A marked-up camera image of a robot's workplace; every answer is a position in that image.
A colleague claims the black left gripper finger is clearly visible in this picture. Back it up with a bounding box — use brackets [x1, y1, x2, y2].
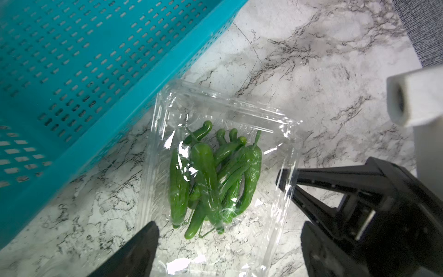
[90, 221, 159, 277]

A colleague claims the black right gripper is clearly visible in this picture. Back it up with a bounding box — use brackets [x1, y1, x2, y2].
[276, 158, 443, 277]

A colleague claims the bunch of green peppers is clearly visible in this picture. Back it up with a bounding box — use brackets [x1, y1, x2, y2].
[169, 121, 262, 240]

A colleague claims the clear plastic pepper container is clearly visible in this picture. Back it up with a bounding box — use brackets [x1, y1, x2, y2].
[137, 80, 302, 277]

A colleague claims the teal plastic basket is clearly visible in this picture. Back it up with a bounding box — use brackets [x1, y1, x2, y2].
[1, 1, 245, 247]

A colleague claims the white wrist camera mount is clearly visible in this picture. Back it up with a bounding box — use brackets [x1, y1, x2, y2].
[386, 65, 443, 199]

